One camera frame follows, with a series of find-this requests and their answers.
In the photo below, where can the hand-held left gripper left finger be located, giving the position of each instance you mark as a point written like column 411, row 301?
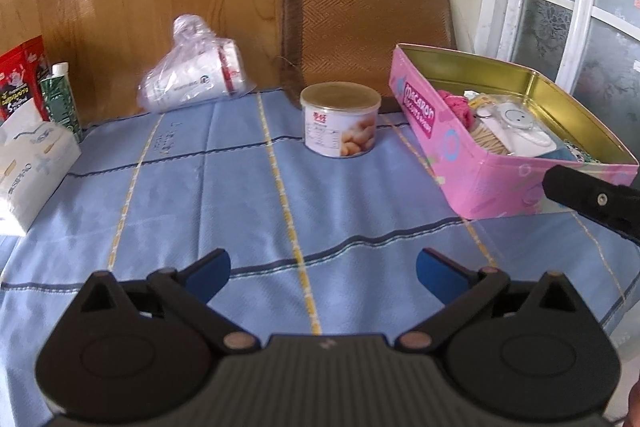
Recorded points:
column 207, row 274

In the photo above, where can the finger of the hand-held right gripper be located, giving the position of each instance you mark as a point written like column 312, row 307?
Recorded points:
column 580, row 192

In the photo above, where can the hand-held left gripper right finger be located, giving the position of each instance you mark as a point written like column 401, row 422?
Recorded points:
column 440, row 274

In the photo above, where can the pink biscuit tin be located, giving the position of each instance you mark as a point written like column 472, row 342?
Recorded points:
column 475, row 177

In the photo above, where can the cotton swab pack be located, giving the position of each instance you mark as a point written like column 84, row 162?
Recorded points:
column 487, row 138

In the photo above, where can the pink knitted cloth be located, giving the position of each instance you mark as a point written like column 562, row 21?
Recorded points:
column 457, row 104

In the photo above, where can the blue checked tablecloth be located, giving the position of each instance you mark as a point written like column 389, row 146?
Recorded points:
column 200, row 207

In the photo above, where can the labelled food can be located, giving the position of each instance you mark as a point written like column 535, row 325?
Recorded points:
column 340, row 127

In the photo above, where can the white tissue pack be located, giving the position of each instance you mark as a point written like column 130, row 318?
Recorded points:
column 30, row 167

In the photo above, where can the green carton with white cap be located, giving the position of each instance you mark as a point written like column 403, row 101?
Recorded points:
column 60, row 102

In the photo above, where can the brown woven chair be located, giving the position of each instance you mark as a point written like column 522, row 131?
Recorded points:
column 365, row 17

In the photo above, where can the red printed tin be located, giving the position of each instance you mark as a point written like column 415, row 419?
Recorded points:
column 20, row 82

